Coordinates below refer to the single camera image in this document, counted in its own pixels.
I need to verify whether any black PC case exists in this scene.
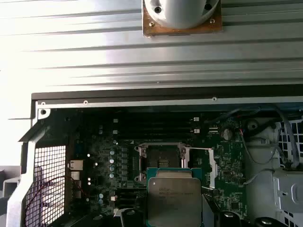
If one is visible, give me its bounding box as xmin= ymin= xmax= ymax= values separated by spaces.
xmin=6 ymin=92 xmax=303 ymax=227

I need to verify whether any silver CPU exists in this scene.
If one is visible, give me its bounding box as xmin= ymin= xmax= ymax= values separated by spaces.
xmin=146 ymin=167 xmax=204 ymax=227

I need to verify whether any square brown base plate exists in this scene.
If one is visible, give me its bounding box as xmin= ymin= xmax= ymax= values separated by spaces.
xmin=142 ymin=6 xmax=223 ymax=38

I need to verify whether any metal socket cover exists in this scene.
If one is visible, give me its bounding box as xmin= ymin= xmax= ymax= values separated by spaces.
xmin=181 ymin=146 xmax=219 ymax=191

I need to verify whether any silver drive cage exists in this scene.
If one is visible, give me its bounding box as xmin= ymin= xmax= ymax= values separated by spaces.
xmin=243 ymin=113 xmax=303 ymax=227

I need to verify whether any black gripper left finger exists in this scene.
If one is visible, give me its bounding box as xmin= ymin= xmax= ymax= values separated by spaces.
xmin=91 ymin=208 xmax=148 ymax=227

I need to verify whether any CPU socket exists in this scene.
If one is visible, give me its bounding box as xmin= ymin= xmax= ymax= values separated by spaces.
xmin=134 ymin=141 xmax=191 ymax=187

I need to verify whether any black RAM slot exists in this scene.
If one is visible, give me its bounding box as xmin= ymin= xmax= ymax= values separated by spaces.
xmin=113 ymin=122 xmax=202 ymax=129
xmin=117 ymin=195 xmax=148 ymax=202
xmin=113 ymin=132 xmax=202 ymax=139
xmin=117 ymin=189 xmax=148 ymax=196
xmin=113 ymin=117 xmax=202 ymax=123
xmin=113 ymin=128 xmax=202 ymax=133

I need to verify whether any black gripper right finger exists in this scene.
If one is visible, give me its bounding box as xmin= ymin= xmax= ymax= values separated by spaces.
xmin=202 ymin=190 xmax=273 ymax=227

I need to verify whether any round coin battery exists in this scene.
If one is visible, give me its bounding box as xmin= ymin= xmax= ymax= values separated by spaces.
xmin=221 ymin=127 xmax=234 ymax=140

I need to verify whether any green motherboard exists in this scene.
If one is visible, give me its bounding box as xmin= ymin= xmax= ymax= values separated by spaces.
xmin=68 ymin=111 xmax=247 ymax=227

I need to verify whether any silver network port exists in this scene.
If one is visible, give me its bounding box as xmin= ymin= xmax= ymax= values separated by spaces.
xmin=68 ymin=159 xmax=84 ymax=171

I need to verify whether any grey wire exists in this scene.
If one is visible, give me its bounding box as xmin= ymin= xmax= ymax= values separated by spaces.
xmin=272 ymin=104 xmax=301 ymax=170

